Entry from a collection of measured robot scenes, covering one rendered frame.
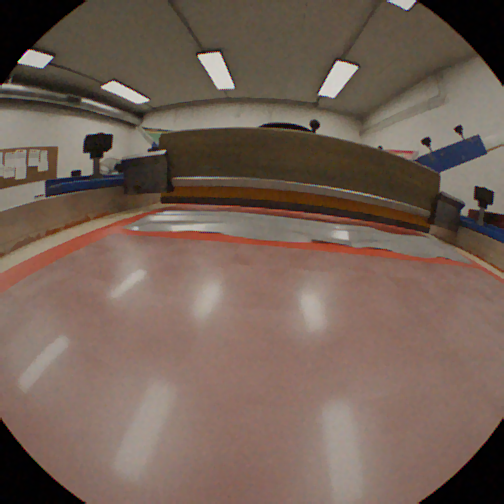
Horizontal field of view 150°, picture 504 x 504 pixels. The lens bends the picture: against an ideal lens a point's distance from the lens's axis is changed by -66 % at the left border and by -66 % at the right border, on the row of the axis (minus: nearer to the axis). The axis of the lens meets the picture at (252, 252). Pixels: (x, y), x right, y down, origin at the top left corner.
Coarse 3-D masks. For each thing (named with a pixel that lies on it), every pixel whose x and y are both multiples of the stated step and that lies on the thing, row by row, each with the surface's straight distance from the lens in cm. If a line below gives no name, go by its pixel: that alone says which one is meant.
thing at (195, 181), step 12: (180, 180) 24; (192, 180) 23; (204, 180) 23; (216, 180) 22; (228, 180) 22; (240, 180) 22; (252, 180) 21; (264, 180) 21; (300, 192) 22; (312, 192) 22; (324, 192) 22; (336, 192) 23; (348, 192) 23; (384, 204) 26; (396, 204) 27
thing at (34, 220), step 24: (72, 192) 23; (96, 192) 25; (120, 192) 28; (0, 216) 20; (24, 216) 20; (48, 216) 21; (72, 216) 23; (96, 216) 25; (0, 240) 20; (24, 240) 20; (456, 240) 38; (480, 240) 35
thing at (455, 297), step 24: (384, 264) 12; (408, 264) 14; (432, 264) 17; (456, 264) 21; (408, 288) 10; (432, 288) 11; (456, 288) 13; (480, 288) 17; (432, 312) 9; (456, 312) 10; (480, 312) 12; (456, 336) 8; (480, 336) 9; (480, 360) 8; (480, 384) 7
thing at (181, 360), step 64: (64, 256) 13; (128, 256) 10; (192, 256) 9; (256, 256) 9; (320, 256) 11; (0, 320) 9; (64, 320) 7; (128, 320) 6; (192, 320) 5; (256, 320) 5; (320, 320) 6; (384, 320) 7; (0, 384) 6; (64, 384) 5; (128, 384) 4; (192, 384) 4; (256, 384) 4; (320, 384) 4; (384, 384) 5; (448, 384) 6; (64, 448) 4; (128, 448) 4; (192, 448) 3; (256, 448) 3; (320, 448) 4; (384, 448) 4; (448, 448) 5
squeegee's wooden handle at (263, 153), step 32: (224, 128) 24; (256, 128) 24; (192, 160) 25; (224, 160) 23; (256, 160) 23; (288, 160) 23; (320, 160) 24; (352, 160) 25; (384, 160) 27; (384, 192) 27; (416, 192) 31
